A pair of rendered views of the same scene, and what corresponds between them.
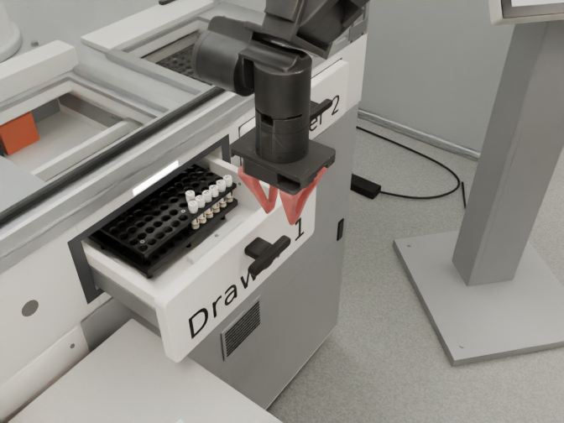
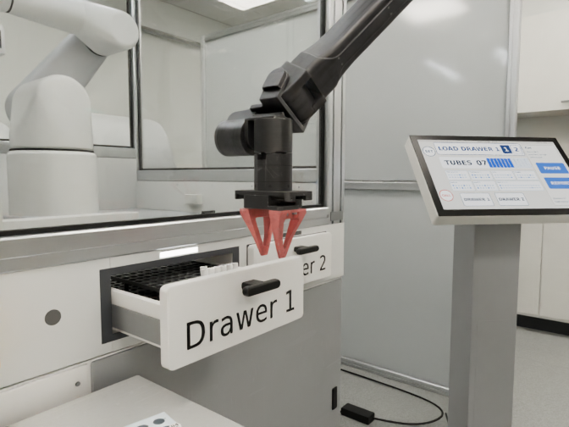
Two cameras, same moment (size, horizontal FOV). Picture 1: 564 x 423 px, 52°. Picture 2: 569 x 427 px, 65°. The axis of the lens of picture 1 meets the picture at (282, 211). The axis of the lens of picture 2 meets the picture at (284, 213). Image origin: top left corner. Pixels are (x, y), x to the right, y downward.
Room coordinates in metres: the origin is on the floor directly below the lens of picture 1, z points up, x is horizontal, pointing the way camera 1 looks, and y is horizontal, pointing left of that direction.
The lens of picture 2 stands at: (-0.14, -0.04, 1.07)
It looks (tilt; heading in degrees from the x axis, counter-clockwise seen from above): 5 degrees down; 2
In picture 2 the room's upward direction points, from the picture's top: straight up
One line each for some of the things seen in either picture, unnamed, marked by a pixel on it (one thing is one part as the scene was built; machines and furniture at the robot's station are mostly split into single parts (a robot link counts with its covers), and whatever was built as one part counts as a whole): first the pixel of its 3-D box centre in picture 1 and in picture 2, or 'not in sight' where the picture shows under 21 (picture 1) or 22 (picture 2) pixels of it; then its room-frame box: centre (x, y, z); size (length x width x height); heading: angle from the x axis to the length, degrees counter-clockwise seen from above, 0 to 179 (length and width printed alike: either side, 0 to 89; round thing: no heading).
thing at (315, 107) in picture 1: (311, 108); (303, 249); (0.85, -0.05, 0.91); 0.07 x 0.04 x 0.01; 143
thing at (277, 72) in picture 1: (278, 80); (270, 136); (0.53, 0.00, 1.13); 0.07 x 0.06 x 0.07; 53
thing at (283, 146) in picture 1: (282, 133); (273, 178); (0.53, 0.00, 1.07); 0.10 x 0.07 x 0.07; 54
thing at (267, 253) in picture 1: (262, 251); (256, 285); (0.51, 0.02, 0.91); 0.07 x 0.04 x 0.01; 143
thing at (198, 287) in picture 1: (246, 259); (243, 303); (0.53, 0.05, 0.87); 0.29 x 0.02 x 0.11; 143
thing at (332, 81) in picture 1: (298, 119); (294, 262); (0.86, -0.03, 0.87); 0.29 x 0.02 x 0.11; 143
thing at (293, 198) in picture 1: (284, 187); (274, 225); (0.52, 0.00, 0.99); 0.07 x 0.07 x 0.09; 54
